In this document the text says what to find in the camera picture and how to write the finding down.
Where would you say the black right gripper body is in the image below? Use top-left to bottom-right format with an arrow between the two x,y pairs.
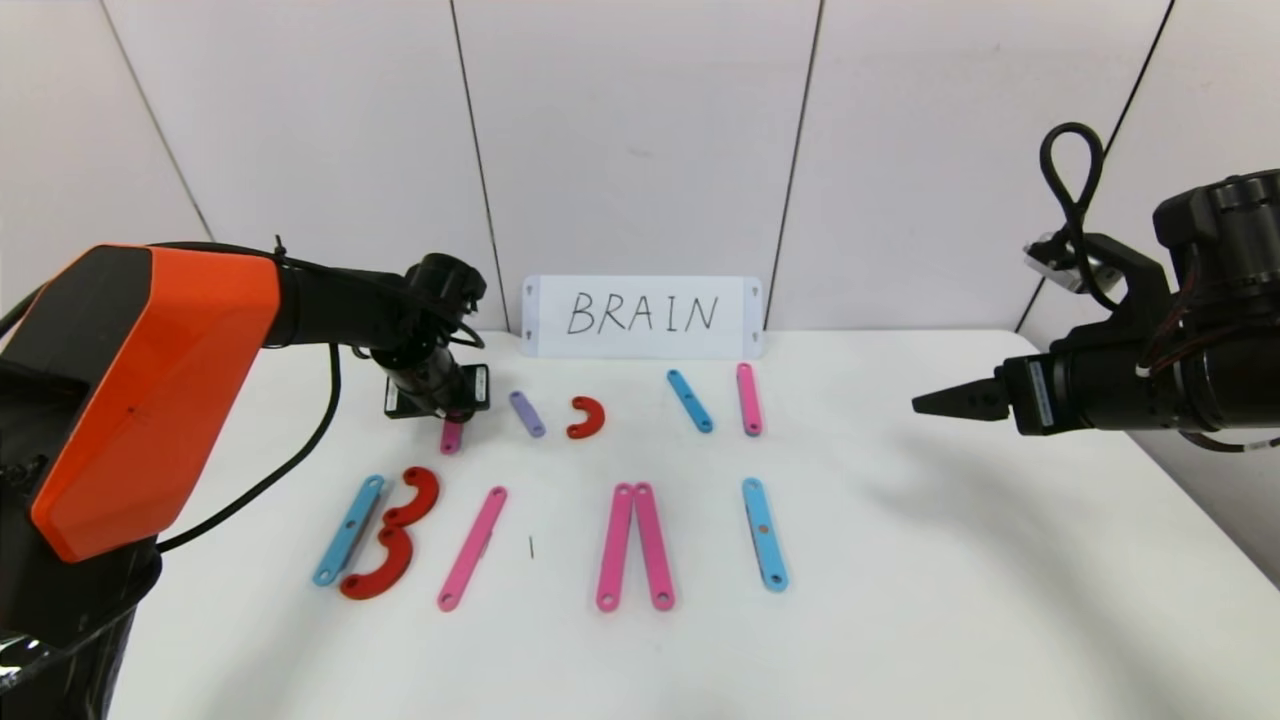
1001,347 -> 1185,437

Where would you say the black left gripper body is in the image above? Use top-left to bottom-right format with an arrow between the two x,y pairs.
379,345 -> 491,420

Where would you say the white BRAIN word card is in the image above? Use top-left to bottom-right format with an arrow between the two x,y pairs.
522,276 -> 764,360

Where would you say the medium red arc piece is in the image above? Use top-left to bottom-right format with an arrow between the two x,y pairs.
384,466 -> 441,529

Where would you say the long blue bar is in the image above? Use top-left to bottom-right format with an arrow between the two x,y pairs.
313,475 -> 386,587
742,477 -> 789,592

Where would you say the large red arc piece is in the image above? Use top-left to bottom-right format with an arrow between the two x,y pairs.
339,526 -> 415,601

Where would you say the short pink bar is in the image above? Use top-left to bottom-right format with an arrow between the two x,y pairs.
736,362 -> 763,437

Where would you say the short blue bar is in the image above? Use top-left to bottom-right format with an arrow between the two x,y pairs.
667,369 -> 714,434

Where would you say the crumpled black plastic wrap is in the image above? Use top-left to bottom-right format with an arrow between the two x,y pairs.
0,630 -> 71,696

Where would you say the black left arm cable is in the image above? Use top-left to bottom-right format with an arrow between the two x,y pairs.
150,237 -> 488,554

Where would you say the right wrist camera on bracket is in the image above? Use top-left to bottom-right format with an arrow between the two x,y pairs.
1022,232 -> 1176,346

